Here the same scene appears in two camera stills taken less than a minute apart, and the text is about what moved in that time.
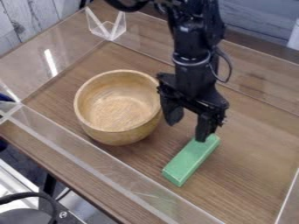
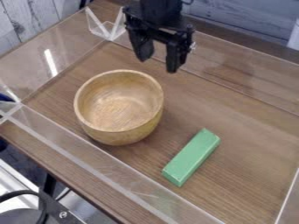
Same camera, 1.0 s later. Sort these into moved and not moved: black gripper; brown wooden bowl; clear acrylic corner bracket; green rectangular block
Moved: black gripper
Not moved: green rectangular block; brown wooden bowl; clear acrylic corner bracket
